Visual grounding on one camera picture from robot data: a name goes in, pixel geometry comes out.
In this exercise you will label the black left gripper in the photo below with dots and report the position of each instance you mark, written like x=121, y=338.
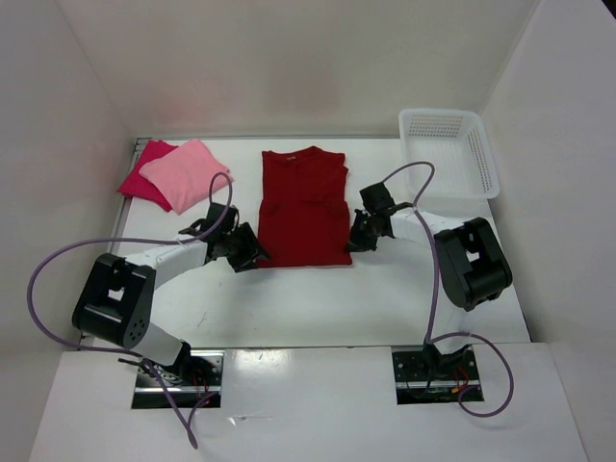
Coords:
x=251, y=248

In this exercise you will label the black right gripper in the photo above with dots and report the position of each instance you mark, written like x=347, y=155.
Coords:
x=356, y=242

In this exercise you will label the dark red t shirt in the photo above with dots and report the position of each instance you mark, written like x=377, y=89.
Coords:
x=304, y=217

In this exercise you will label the light pink t shirt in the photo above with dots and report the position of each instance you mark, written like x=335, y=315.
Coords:
x=186, y=175

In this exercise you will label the magenta t shirt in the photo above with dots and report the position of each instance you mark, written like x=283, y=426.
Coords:
x=136, y=186

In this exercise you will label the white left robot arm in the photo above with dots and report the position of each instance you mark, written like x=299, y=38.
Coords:
x=116, y=303

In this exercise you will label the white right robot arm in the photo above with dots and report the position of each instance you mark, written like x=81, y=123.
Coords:
x=468, y=262

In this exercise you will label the white plastic basket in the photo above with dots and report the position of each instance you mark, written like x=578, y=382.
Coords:
x=456, y=143

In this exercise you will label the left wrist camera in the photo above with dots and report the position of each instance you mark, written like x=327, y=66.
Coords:
x=222, y=219

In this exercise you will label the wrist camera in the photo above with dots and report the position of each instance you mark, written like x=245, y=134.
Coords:
x=376, y=198
x=222, y=219

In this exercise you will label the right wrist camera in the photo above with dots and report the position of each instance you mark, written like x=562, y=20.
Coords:
x=376, y=198

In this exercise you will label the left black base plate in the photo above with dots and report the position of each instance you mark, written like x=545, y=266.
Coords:
x=201, y=385

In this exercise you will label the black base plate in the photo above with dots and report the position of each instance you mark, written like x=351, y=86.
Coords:
x=418, y=383
x=201, y=385

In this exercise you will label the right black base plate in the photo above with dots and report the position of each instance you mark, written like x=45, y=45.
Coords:
x=418, y=383

